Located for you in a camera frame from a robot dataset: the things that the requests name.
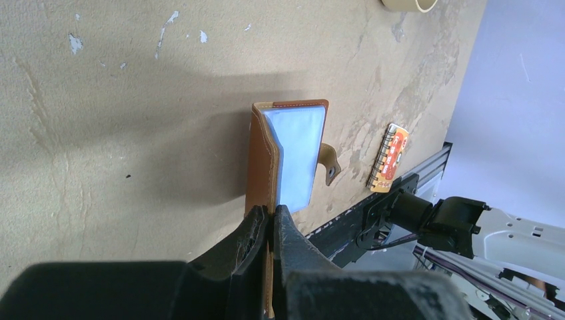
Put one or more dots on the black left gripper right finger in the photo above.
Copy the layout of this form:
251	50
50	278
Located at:
306	285

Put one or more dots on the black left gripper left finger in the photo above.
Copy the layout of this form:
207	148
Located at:
225	282

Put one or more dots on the brown leather card holder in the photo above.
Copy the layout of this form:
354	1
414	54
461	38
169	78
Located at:
285	147

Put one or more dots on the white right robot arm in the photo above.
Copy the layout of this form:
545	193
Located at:
506	266

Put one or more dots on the orange spiral notebook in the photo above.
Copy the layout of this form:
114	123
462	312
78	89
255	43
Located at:
388	159

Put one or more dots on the beige oval tray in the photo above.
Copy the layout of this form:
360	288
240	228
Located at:
419	6

